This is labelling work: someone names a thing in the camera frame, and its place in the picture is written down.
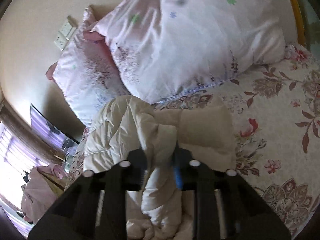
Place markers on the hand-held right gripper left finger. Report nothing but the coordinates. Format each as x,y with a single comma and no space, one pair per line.
136,165

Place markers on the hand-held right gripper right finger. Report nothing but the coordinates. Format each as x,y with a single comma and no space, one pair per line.
178,177

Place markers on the cream quilted down comforter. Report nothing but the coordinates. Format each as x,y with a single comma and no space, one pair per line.
125,130

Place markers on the pink floral pillow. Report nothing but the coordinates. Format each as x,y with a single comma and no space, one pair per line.
200,42
85,80

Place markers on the pink cloth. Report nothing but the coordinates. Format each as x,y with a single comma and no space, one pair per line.
33,190

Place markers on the floral bedspread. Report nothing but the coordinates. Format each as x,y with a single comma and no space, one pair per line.
275,130

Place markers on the bright window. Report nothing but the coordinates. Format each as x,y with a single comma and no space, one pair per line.
15,152

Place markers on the wall-mounted television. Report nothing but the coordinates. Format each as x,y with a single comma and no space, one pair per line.
45,127

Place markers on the white wall socket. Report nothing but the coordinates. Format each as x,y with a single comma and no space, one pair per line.
60,43

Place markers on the white wall switch panel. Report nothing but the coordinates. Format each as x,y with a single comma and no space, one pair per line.
68,28

